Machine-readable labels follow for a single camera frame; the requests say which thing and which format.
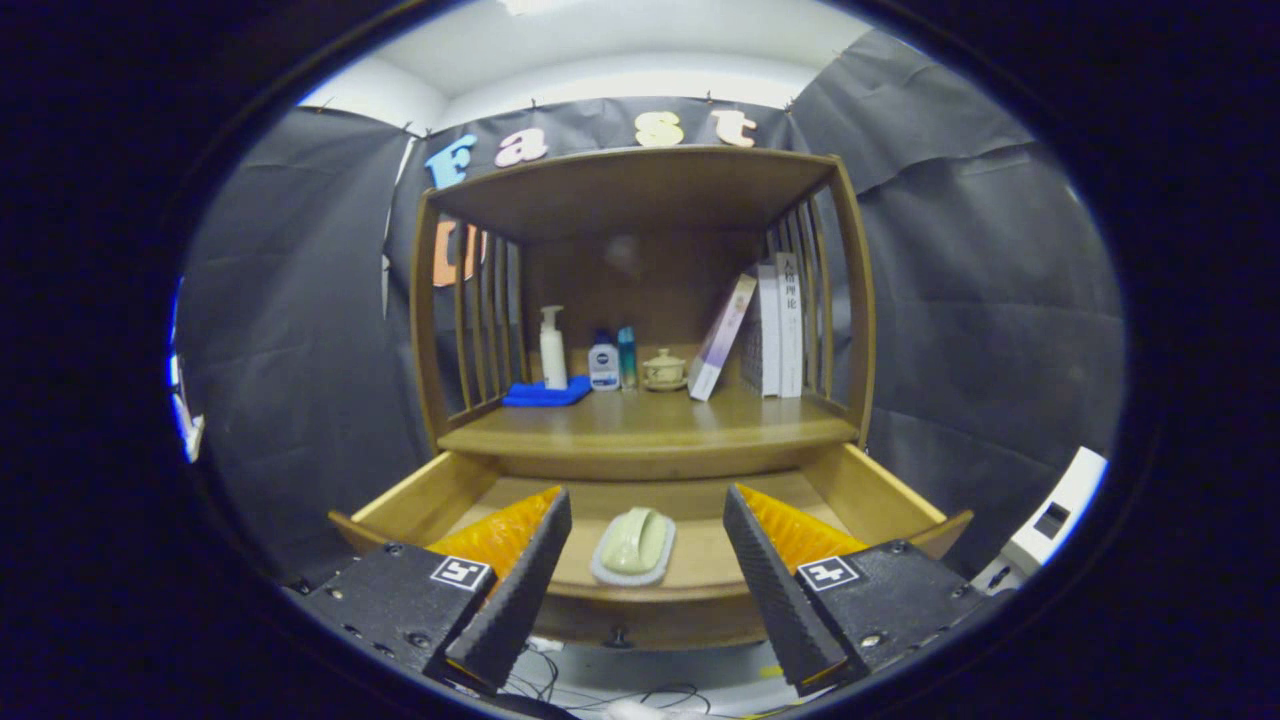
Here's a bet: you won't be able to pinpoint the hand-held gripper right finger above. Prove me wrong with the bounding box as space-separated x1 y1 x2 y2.
723 483 1011 698

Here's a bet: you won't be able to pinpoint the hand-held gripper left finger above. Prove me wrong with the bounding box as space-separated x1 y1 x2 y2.
290 486 573 696

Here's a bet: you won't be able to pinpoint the green scrub brush grey base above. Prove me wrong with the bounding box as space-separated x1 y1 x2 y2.
590 507 677 588

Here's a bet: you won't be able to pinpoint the wooden countertop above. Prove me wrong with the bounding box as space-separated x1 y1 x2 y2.
437 385 861 461

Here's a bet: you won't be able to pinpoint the brown wooden cabinet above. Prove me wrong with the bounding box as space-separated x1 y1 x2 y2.
410 145 878 483

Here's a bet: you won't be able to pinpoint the blue folded cloth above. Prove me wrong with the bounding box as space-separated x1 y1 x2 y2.
502 375 593 408

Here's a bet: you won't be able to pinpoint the white pump bottle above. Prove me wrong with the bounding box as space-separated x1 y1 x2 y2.
538 305 569 391

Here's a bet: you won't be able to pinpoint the white bottle with blue cap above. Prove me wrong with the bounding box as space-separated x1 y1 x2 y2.
588 330 621 392

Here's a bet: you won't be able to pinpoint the white book with black characters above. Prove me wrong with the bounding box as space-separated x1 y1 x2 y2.
776 252 805 398

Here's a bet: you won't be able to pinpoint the dark patterned book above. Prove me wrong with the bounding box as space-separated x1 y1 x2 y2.
740 300 766 393

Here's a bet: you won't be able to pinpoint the beige lidded teacup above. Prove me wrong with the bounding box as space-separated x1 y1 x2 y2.
641 347 689 392

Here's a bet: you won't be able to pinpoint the plain white book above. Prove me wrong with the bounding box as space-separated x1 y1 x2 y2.
757 263 783 398

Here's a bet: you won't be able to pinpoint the purple cover book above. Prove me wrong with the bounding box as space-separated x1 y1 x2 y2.
688 273 758 402

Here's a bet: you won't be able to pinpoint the white box device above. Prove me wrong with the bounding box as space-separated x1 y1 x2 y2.
970 446 1109 596

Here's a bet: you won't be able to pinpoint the black floor cables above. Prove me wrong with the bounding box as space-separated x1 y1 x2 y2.
500 640 781 719

